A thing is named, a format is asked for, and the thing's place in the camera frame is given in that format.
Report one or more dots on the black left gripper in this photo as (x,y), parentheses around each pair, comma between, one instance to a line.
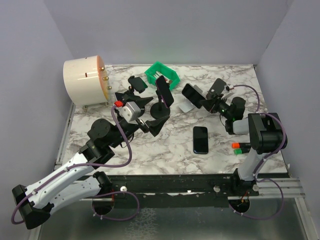
(155,125)

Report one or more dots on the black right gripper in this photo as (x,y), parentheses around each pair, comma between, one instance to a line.
(211,104)

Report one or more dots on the black phone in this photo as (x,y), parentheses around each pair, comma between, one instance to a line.
(200,140)

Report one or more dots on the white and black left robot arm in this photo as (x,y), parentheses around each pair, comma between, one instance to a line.
(108,147)

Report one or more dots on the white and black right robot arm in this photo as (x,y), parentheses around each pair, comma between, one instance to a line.
(267,136)

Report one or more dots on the black round base phone stand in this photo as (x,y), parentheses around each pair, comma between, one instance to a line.
(159,110)

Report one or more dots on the brown base phone stand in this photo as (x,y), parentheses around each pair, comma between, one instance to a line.
(216,89)

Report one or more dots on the purple case phone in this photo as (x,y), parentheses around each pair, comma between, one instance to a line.
(164,91)

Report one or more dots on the silver folding phone stand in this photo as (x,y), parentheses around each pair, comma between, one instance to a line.
(186,105)

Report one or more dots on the black clamp phone stand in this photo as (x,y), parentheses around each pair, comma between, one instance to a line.
(136,84)

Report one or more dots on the orange cap marker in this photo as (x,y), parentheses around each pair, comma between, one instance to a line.
(237,145)

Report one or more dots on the green plastic bin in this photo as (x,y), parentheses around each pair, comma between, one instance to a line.
(159,69)

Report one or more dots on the green cap marker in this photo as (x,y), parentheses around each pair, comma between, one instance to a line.
(240,151)

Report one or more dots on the white cylindrical drum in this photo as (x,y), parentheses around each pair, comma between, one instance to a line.
(86,80)

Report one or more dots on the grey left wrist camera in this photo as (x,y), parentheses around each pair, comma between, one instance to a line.
(130,111)

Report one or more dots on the black front mounting rail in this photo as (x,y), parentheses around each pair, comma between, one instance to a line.
(184,190)

